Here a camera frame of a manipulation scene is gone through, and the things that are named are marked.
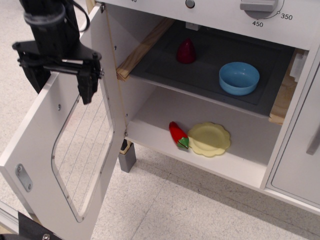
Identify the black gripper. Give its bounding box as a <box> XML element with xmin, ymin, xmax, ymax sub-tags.
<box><xmin>12</xmin><ymin>27</ymin><xmax>102</xmax><ymax>105</ymax></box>

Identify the white oven door with window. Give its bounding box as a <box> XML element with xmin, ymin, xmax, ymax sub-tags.
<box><xmin>0</xmin><ymin>5</ymin><xmax>125</xmax><ymax>240</ymax></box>

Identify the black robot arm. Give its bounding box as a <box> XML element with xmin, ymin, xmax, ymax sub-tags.
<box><xmin>12</xmin><ymin>0</ymin><xmax>102</xmax><ymax>105</ymax></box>

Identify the white toy oven cabinet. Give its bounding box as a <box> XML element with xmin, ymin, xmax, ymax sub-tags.
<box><xmin>90</xmin><ymin>0</ymin><xmax>320</xmax><ymax>214</ymax></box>

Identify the dark gray oven tray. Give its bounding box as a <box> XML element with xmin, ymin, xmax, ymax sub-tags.
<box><xmin>131</xmin><ymin>21</ymin><xmax>295</xmax><ymax>116</ymax></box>

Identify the gray cabinet leg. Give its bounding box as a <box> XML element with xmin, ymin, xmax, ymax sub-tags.
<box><xmin>118</xmin><ymin>143</ymin><xmax>137</xmax><ymax>173</ymax></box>

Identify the dark red cone toy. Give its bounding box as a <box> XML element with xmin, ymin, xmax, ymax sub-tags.
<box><xmin>176</xmin><ymin>38</ymin><xmax>197</xmax><ymax>64</ymax></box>

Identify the red toy chili pepper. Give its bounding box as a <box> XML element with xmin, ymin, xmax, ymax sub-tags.
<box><xmin>169</xmin><ymin>121</ymin><xmax>189</xmax><ymax>149</ymax></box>

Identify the gray round button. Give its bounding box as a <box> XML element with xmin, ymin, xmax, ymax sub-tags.
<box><xmin>185</xmin><ymin>0</ymin><xmax>195</xmax><ymax>9</ymax></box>

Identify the yellow scalloped plate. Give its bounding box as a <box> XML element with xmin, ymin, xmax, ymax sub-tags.
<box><xmin>187</xmin><ymin>122</ymin><xmax>231</xmax><ymax>158</ymax></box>

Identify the blue plastic bowl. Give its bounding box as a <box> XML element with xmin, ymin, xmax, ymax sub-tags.
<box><xmin>219</xmin><ymin>62</ymin><xmax>260</xmax><ymax>96</ymax></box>

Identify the gray temperature knob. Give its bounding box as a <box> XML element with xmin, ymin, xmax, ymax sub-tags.
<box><xmin>240</xmin><ymin>0</ymin><xmax>279</xmax><ymax>20</ymax></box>

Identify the white cabinet door right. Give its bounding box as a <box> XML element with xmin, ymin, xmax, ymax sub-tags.
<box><xmin>267</xmin><ymin>55</ymin><xmax>320</xmax><ymax>208</ymax></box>

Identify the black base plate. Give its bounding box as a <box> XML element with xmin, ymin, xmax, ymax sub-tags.
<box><xmin>18</xmin><ymin>212</ymin><xmax>62</xmax><ymax>240</ymax></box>

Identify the gray door handle right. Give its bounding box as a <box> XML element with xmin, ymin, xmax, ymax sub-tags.
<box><xmin>306</xmin><ymin>127</ymin><xmax>320</xmax><ymax>156</ymax></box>

